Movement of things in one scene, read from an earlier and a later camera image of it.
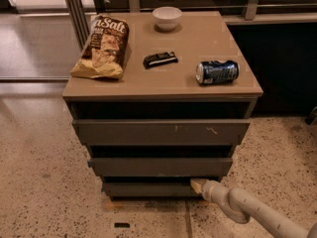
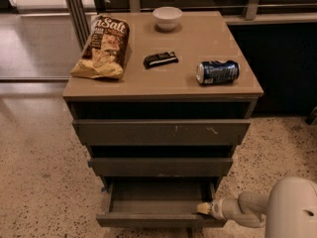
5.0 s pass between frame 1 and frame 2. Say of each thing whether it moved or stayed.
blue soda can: stayed
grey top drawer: stayed
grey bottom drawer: moved
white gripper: moved
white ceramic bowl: stayed
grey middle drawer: stayed
